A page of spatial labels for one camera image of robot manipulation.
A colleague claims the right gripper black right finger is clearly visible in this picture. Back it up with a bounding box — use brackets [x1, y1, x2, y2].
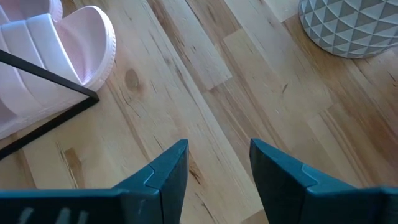
[249, 138, 398, 224]

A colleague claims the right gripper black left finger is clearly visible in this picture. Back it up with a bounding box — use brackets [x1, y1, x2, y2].
[0, 139, 190, 224]

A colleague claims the succulent in white faceted pot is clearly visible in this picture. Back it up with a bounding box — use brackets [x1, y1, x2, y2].
[297, 0, 398, 60]

